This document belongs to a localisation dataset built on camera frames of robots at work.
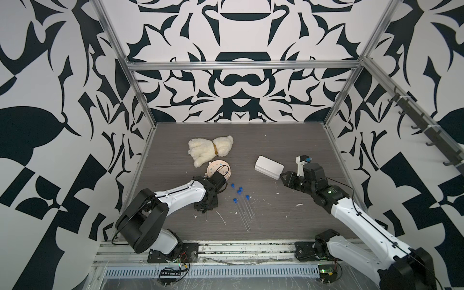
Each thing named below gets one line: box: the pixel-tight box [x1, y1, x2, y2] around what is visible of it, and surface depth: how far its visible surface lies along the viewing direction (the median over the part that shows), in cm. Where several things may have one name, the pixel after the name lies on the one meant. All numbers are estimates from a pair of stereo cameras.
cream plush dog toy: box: [187, 135, 234, 168], surface depth 101 cm
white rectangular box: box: [254, 155, 286, 181], surface depth 97 cm
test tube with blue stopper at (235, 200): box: [233, 197, 250, 232], surface depth 86 cm
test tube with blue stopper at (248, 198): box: [245, 194, 255, 219], surface depth 88 cm
